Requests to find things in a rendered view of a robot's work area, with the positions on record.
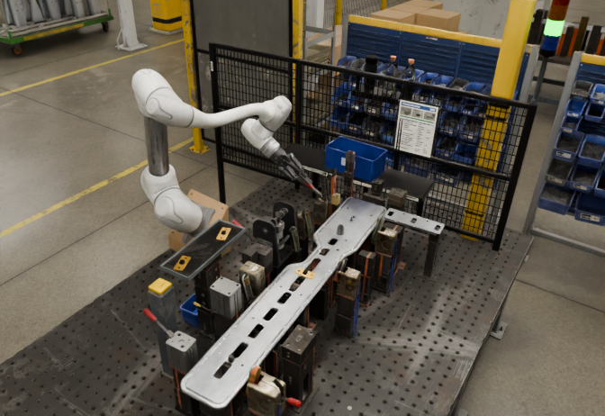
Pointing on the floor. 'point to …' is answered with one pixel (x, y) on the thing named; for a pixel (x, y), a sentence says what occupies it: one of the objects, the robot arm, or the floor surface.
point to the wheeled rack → (49, 24)
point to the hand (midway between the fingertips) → (304, 180)
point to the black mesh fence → (365, 124)
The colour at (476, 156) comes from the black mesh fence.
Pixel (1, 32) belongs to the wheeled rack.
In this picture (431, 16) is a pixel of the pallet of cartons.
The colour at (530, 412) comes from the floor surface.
